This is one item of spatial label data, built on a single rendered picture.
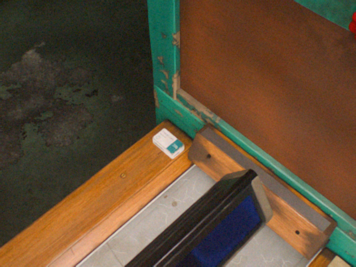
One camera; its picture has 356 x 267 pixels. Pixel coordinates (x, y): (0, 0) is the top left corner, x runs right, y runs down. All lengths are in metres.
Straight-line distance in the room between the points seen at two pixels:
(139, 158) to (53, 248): 0.24
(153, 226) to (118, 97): 1.22
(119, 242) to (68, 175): 1.00
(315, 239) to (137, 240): 0.33
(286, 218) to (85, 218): 0.37
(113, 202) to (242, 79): 0.35
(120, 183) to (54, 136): 1.09
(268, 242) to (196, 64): 0.36
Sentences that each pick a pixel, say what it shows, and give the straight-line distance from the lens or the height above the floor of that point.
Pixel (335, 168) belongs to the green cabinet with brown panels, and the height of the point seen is 0.96.
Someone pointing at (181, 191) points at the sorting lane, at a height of 0.74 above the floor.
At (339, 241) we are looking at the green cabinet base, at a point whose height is 0.81.
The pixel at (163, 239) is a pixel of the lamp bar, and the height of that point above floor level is 1.08.
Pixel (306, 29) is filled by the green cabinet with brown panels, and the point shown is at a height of 1.17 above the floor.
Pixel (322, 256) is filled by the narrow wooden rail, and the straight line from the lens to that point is 0.91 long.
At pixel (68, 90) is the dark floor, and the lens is 2.15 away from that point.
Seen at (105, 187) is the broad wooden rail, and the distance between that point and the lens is 0.94.
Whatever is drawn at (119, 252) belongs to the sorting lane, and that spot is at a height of 0.74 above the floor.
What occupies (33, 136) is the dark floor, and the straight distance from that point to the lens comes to 2.03.
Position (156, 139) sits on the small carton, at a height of 0.79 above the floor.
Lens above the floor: 1.58
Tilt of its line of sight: 54 degrees down
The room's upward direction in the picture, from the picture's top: 1 degrees counter-clockwise
